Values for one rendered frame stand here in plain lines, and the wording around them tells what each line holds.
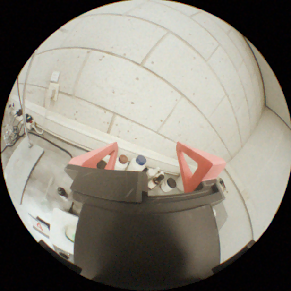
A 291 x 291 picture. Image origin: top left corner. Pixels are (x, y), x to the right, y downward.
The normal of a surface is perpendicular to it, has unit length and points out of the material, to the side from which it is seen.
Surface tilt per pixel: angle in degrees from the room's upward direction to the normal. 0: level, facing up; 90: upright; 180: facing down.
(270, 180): 90
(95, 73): 90
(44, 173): 0
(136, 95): 90
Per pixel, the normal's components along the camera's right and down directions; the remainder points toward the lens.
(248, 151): -0.85, -0.34
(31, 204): 0.51, -0.71
